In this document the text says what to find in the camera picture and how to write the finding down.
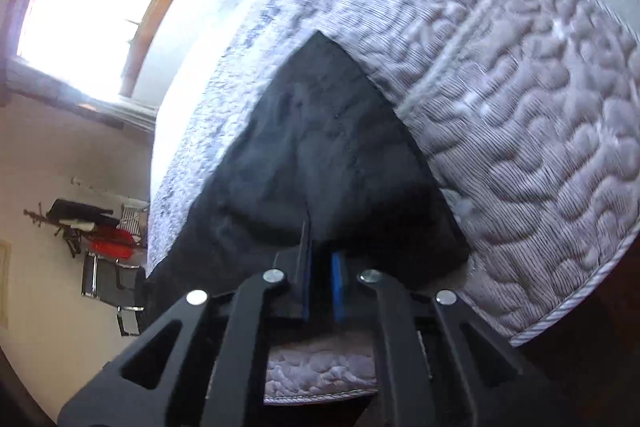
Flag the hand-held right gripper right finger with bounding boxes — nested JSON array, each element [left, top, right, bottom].
[[331, 252, 568, 427]]

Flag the grey quilted bedspread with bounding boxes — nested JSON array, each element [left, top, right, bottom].
[[147, 0, 640, 404]]

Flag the black bag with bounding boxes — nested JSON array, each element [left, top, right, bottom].
[[46, 199, 120, 227]]

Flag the striped cloth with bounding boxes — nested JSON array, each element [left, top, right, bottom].
[[120, 203, 150, 234]]

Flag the black pants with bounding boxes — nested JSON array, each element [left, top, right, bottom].
[[145, 31, 472, 308]]

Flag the wooden framed window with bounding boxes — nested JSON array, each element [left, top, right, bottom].
[[0, 0, 196, 108]]

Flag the grey folded roman shade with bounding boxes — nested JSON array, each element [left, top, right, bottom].
[[0, 57, 158, 132]]

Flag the black metal chair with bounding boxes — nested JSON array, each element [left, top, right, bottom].
[[81, 252, 147, 338]]

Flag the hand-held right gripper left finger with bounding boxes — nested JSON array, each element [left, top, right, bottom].
[[57, 219, 316, 427]]

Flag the red garment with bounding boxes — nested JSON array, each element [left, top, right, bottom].
[[86, 227, 145, 254]]

